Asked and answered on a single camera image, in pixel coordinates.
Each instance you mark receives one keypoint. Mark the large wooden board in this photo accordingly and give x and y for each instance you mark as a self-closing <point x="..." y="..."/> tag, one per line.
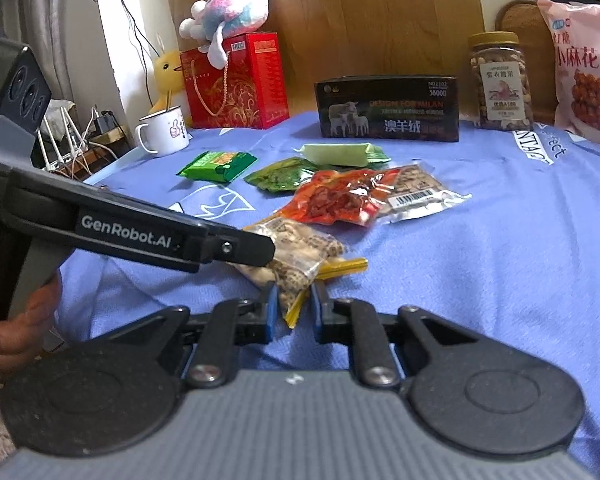
<point x="355" y="20"/>

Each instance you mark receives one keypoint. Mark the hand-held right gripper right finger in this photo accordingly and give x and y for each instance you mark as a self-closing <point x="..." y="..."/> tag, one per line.
<point x="319" y="315"/>

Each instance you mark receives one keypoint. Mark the blue printed bedsheet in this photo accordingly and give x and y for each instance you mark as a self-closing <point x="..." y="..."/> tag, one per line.
<point x="480" y="260"/>

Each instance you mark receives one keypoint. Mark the red gift box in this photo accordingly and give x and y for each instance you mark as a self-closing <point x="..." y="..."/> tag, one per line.
<point x="250" y="85"/>

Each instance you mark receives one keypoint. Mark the black power adapter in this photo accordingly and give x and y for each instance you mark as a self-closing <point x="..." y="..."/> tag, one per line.
<point x="105" y="122"/>

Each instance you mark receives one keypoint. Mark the bright green snack packet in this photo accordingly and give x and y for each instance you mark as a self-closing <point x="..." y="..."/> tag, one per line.
<point x="215" y="165"/>

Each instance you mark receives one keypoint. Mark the dark green snack packet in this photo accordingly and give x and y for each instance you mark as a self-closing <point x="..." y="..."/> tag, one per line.
<point x="280" y="175"/>

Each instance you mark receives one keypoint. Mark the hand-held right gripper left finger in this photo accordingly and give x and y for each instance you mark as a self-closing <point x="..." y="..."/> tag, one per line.
<point x="273" y="315"/>

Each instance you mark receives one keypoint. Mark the pastel plush toy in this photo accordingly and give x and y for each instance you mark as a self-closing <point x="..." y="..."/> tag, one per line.
<point x="235" y="5"/>

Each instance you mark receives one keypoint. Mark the red snack packet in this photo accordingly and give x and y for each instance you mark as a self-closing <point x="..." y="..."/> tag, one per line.
<point x="340" y="200"/>

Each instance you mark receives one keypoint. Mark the pale green snack packet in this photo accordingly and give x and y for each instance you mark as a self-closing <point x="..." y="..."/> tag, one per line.
<point x="335" y="154"/>

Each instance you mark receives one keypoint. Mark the rounded brown wooden panel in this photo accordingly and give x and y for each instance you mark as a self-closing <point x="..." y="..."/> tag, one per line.
<point x="522" y="25"/>

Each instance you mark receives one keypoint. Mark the white enamel mug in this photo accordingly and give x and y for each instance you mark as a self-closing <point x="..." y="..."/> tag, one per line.
<point x="165" y="132"/>

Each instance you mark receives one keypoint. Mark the clear nut packet barcode label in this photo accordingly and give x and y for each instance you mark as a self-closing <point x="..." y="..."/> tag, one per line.
<point x="420" y="185"/>

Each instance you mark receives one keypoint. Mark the yellow plush toy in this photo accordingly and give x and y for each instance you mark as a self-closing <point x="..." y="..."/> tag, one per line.
<point x="167" y="72"/>

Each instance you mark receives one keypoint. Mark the large pink snack bag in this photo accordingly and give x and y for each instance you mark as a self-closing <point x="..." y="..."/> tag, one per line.
<point x="590" y="85"/>

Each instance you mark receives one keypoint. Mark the black printed box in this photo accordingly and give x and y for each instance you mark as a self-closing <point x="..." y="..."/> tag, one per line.
<point x="380" y="110"/>

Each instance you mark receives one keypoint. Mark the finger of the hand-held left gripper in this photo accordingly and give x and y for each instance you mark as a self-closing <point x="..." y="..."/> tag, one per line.
<point x="240" y="247"/>

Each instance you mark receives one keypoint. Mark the clear peanut bag yellow zip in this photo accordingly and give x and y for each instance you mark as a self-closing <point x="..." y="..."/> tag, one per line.
<point x="300" y="255"/>

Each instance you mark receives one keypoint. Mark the grey curtain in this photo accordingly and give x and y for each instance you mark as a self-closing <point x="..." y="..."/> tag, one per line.
<point x="65" y="35"/>

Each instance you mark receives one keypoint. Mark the clear plastic nut jar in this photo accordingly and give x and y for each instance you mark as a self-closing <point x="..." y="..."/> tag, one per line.
<point x="500" y="85"/>

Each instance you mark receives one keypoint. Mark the person's left hand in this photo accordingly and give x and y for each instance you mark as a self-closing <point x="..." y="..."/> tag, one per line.
<point x="10" y="345"/>

